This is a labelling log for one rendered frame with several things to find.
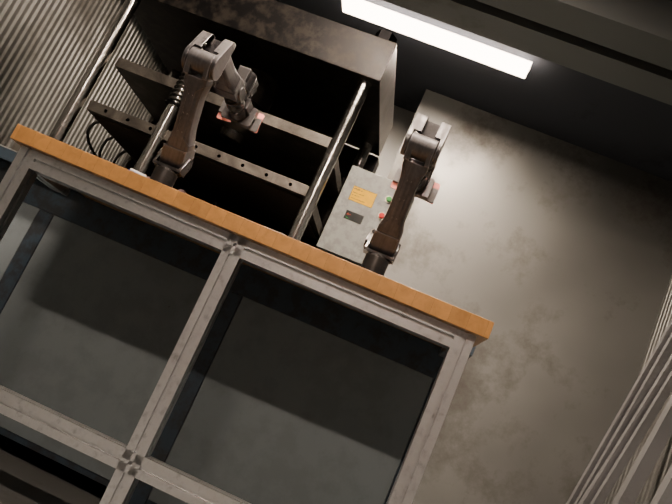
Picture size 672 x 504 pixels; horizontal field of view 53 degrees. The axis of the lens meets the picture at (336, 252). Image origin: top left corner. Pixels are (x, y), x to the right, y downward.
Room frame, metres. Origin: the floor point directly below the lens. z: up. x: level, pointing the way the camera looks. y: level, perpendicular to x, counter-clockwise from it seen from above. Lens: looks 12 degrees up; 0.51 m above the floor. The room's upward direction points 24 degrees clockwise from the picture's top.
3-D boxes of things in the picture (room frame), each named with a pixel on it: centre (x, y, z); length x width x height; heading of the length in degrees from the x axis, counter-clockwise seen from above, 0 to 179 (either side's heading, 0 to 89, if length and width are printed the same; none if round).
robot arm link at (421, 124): (1.66, -0.10, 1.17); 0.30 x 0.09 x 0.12; 173
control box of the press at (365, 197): (2.87, -0.07, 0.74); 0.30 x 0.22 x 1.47; 81
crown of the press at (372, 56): (3.17, 0.70, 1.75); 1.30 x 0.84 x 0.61; 81
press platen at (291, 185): (3.22, 0.70, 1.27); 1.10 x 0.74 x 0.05; 81
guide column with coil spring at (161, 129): (2.86, 0.92, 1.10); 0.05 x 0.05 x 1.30
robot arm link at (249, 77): (1.90, 0.48, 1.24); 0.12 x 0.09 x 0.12; 173
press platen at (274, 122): (3.23, 0.69, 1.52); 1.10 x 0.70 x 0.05; 81
